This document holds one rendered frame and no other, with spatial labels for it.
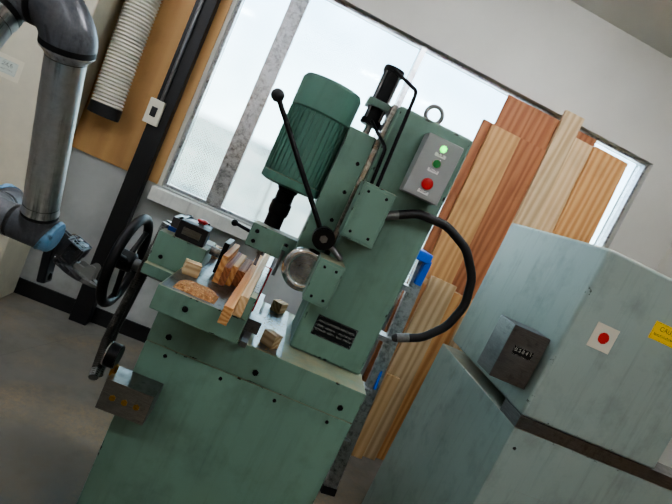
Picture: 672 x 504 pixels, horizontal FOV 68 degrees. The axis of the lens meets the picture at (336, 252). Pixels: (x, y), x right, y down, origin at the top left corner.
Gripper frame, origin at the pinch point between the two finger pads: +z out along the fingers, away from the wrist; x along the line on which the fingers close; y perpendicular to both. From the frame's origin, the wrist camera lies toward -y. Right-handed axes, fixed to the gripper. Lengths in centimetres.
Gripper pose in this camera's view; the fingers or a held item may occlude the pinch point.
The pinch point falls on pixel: (94, 286)
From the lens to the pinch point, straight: 164.1
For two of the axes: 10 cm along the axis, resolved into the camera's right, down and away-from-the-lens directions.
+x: -0.5, -1.5, 9.9
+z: 7.1, 6.9, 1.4
